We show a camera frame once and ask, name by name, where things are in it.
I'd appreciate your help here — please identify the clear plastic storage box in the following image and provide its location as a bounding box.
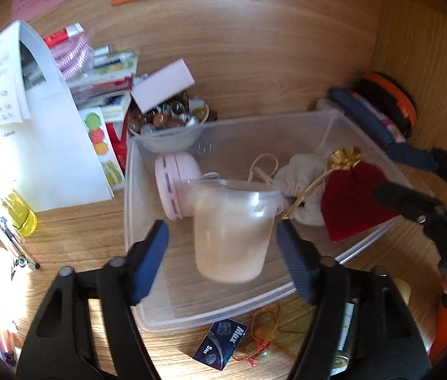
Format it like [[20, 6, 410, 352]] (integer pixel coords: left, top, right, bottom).
[[124, 110, 414, 333]]

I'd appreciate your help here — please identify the white cloth pouch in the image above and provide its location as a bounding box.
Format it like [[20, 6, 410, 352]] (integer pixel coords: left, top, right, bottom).
[[275, 154, 333, 226]]

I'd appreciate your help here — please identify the translucent plastic cup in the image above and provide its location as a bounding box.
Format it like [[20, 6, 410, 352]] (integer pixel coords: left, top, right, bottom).
[[192, 179, 283, 284]]

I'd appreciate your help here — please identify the small blue box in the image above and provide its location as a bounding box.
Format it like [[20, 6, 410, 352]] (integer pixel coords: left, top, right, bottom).
[[192, 317, 250, 371]]

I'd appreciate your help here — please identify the red pouch with gold trim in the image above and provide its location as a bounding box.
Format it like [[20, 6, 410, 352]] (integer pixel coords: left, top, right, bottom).
[[320, 146, 400, 243]]

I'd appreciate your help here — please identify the white rectangular box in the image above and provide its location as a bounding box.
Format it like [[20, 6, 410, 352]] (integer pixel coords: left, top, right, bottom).
[[130, 59, 196, 113]]

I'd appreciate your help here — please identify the red and white packet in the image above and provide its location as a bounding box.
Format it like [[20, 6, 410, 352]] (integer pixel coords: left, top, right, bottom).
[[105, 121, 130, 167]]

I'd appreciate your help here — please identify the navy pencil case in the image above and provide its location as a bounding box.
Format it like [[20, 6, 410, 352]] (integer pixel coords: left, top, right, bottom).
[[330, 87, 438, 172]]

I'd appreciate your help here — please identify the clear packet with marker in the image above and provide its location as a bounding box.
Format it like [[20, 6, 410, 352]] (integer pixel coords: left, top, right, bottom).
[[89, 45, 139, 77]]

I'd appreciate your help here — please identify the pink round case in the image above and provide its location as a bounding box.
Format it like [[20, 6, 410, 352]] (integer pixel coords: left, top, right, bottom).
[[154, 151, 218, 220]]

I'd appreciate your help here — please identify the orange and black round case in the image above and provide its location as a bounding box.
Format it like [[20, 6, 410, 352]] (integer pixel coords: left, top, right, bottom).
[[356, 72, 418, 139]]

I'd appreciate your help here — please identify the red and white tube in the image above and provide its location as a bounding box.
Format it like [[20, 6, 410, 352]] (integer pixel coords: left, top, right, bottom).
[[43, 24, 84, 47]]

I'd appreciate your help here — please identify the pink pen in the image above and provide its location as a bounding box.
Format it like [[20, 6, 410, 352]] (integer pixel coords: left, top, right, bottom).
[[0, 317, 19, 367]]

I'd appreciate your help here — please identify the black and silver pen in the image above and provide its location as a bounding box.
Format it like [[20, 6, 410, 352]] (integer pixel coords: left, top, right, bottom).
[[0, 216, 41, 270]]

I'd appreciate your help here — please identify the wooden desktop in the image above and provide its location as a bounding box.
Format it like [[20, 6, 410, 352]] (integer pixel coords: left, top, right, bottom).
[[0, 0, 447, 380]]

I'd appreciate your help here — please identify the green charm with red string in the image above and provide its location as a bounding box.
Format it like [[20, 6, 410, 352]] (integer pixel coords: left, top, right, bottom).
[[233, 305, 287, 365]]

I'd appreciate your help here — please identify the pink striped spiral cord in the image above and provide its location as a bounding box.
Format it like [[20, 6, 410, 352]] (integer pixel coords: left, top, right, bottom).
[[51, 34, 93, 80]]

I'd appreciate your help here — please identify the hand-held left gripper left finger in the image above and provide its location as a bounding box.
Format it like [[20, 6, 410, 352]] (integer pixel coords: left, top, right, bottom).
[[17, 219, 170, 380]]

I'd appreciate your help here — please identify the white string loop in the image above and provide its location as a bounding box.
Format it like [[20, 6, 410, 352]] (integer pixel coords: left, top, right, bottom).
[[248, 154, 280, 185]]

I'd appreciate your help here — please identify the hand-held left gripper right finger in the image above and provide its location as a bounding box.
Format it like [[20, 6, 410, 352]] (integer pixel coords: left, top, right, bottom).
[[276, 219, 432, 380]]

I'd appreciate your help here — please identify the white folded paper folder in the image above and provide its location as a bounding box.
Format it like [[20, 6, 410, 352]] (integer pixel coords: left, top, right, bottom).
[[0, 20, 115, 212]]

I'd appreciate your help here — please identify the yellow transparent bottle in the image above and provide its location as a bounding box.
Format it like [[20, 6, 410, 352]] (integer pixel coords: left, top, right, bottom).
[[2, 191, 38, 237]]

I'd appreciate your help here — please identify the bowl of small beads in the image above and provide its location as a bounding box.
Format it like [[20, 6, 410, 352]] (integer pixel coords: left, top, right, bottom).
[[127, 95, 210, 154]]

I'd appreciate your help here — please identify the red flat packet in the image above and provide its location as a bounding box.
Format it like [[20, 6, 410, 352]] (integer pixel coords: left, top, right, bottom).
[[69, 75, 135, 104]]

